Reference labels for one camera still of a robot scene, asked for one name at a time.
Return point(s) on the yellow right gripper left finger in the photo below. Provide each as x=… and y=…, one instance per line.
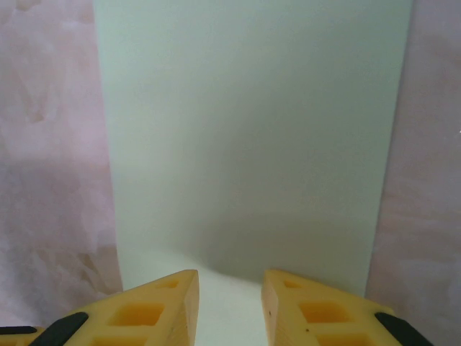
x=144, y=317

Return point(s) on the light green paper sheet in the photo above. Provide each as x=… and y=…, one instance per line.
x=234, y=126

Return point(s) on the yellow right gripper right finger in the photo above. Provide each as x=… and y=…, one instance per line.
x=324, y=313

